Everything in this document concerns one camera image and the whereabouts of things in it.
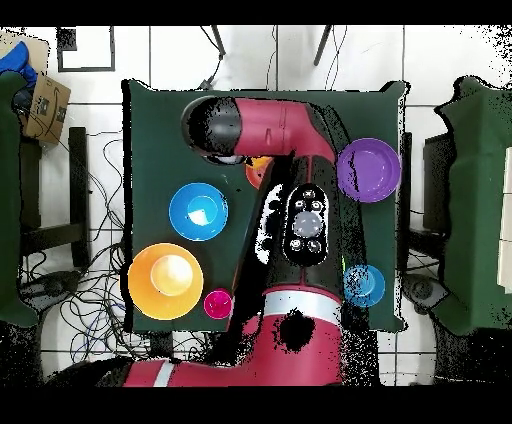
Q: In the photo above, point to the orange plastic bowl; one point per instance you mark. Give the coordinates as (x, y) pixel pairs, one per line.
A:
(254, 178)

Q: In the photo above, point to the orange plastic cup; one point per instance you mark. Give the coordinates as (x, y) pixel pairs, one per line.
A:
(262, 162)

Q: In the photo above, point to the purple plastic bowl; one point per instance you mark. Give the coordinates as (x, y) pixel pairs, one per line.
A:
(372, 170)

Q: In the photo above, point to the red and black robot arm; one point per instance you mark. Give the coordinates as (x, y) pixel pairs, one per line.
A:
(272, 128)

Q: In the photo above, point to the large blue plastic bowl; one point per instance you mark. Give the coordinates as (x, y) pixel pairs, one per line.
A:
(198, 212)

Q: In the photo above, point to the pink plastic cup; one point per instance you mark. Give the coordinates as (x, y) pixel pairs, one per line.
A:
(218, 304)

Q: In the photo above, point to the dark green tablecloth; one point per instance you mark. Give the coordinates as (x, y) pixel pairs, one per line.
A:
(160, 160)

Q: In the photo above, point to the yellow plastic bowl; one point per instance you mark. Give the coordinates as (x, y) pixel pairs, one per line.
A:
(166, 280)

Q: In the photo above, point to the small blue plastic bowl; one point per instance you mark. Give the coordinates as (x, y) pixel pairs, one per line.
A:
(366, 286)

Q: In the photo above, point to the black power strip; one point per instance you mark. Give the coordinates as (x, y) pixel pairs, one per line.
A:
(161, 344)

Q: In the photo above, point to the black bench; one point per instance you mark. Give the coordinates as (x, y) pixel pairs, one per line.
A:
(78, 192)

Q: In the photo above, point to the grey base with black knob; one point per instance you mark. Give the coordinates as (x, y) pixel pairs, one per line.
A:
(56, 286)

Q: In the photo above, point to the green cloth on side table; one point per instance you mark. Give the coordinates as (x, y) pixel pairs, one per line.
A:
(476, 160)
(8, 200)

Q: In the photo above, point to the cardboard box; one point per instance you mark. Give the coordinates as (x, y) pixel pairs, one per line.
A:
(48, 108)

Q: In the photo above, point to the blue cloth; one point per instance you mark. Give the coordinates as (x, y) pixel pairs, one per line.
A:
(18, 60)

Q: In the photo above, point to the black square frame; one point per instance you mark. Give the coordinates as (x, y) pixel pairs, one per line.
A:
(86, 69)

